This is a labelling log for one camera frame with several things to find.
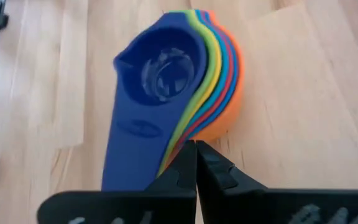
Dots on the small navy measuring cup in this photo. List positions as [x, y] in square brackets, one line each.
[135, 155]

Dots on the medium blue measuring cup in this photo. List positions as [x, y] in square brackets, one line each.
[235, 65]

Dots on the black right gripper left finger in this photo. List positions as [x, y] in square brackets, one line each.
[135, 208]

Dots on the light blue measuring cup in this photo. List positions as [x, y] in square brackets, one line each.
[225, 62]

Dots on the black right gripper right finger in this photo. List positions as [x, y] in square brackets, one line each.
[259, 208]

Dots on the stack of colourful measuring cups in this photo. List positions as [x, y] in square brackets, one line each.
[228, 118]

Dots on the green measuring cup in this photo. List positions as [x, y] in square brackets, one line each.
[212, 59]

